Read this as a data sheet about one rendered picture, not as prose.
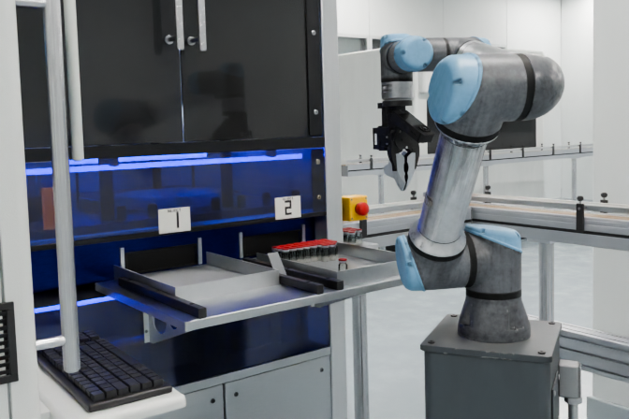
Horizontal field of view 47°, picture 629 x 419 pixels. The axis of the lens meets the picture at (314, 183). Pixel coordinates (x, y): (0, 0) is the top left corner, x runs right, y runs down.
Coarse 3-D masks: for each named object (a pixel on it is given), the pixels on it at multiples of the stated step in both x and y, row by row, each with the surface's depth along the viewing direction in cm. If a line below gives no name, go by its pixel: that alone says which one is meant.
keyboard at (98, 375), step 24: (96, 336) 146; (48, 360) 135; (96, 360) 130; (120, 360) 130; (72, 384) 121; (96, 384) 118; (120, 384) 118; (144, 384) 118; (168, 384) 120; (96, 408) 113
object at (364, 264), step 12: (348, 252) 198; (360, 252) 194; (372, 252) 190; (384, 252) 186; (288, 264) 176; (300, 264) 172; (312, 264) 188; (324, 264) 187; (336, 264) 187; (348, 264) 186; (360, 264) 186; (372, 264) 185; (384, 264) 169; (396, 264) 171; (336, 276) 161; (348, 276) 163; (360, 276) 165; (372, 276) 167; (384, 276) 169
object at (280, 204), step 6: (276, 198) 195; (282, 198) 196; (288, 198) 197; (294, 198) 199; (276, 204) 195; (282, 204) 196; (288, 204) 198; (294, 204) 199; (276, 210) 195; (282, 210) 196; (288, 210) 198; (294, 210) 199; (276, 216) 195; (282, 216) 196; (288, 216) 198; (294, 216) 199; (300, 216) 200
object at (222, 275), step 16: (208, 256) 191; (224, 256) 184; (128, 272) 169; (160, 272) 182; (176, 272) 182; (192, 272) 181; (208, 272) 181; (224, 272) 180; (240, 272) 178; (256, 272) 172; (272, 272) 164; (160, 288) 156; (176, 288) 150; (192, 288) 152; (208, 288) 154; (224, 288) 157; (240, 288) 159; (256, 288) 162
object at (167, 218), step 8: (176, 208) 177; (184, 208) 179; (160, 216) 175; (168, 216) 176; (176, 216) 177; (184, 216) 179; (160, 224) 175; (168, 224) 176; (176, 224) 178; (184, 224) 179; (160, 232) 175; (168, 232) 176
